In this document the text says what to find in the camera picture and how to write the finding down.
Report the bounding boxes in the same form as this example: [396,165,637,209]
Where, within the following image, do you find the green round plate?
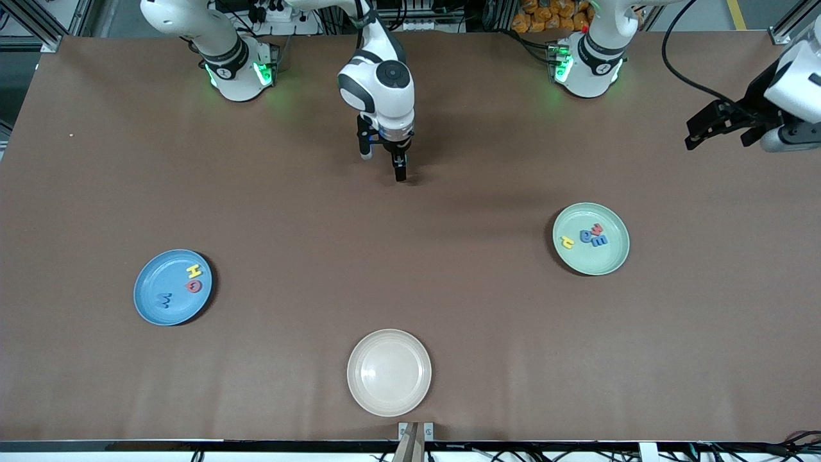
[552,202,631,277]

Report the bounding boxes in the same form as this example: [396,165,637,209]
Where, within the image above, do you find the beige round plate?
[346,329,432,418]

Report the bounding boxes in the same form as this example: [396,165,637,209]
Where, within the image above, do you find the blue round plate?
[133,249,213,327]

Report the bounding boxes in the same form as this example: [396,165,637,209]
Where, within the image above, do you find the long white power strip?
[378,16,464,33]

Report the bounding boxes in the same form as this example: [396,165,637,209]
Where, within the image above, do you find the white power strip with plugs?
[247,0,321,36]

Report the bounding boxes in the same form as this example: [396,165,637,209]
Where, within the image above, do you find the orange objects pile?
[511,0,594,34]

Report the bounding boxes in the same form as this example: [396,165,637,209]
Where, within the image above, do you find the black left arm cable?
[662,0,764,123]

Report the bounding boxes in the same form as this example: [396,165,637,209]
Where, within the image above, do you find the aluminium frame profile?
[770,0,821,46]
[0,0,87,53]

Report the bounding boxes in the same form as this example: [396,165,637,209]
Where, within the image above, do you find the metal table edge bracket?
[398,422,435,443]

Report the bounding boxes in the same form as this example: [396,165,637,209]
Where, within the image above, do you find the black cables tangle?
[696,430,821,462]

